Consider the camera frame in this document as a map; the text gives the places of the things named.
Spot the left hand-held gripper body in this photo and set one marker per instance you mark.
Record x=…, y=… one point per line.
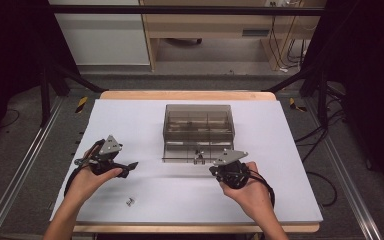
x=110, y=146

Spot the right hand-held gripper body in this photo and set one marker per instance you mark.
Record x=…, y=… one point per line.
x=228, y=157

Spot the smoky transparent drawer box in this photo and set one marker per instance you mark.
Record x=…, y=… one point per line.
x=198, y=115

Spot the person's left hand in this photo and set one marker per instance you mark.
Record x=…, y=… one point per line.
x=86, y=185

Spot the person's right hand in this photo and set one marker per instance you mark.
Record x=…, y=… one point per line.
x=253, y=196

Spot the white table mat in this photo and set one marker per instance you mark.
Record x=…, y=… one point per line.
x=140, y=126

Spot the wooden table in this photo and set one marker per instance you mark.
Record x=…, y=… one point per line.
x=186, y=95

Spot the black metal stand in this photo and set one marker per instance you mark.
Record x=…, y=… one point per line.
x=321, y=96
x=45, y=96

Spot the white cabinet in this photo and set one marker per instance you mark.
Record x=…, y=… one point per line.
x=103, y=40

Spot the black curtain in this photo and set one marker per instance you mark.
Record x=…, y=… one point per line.
x=370, y=83
x=13, y=60

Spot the light wooden desk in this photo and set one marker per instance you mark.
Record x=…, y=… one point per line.
x=210, y=25

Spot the white power strip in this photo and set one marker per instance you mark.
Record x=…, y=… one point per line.
x=281, y=2

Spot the aluminium floor rail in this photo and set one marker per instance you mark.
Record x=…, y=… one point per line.
x=346, y=180
x=20, y=173

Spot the black horizontal frame bar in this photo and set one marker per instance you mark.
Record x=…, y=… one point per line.
x=180, y=10

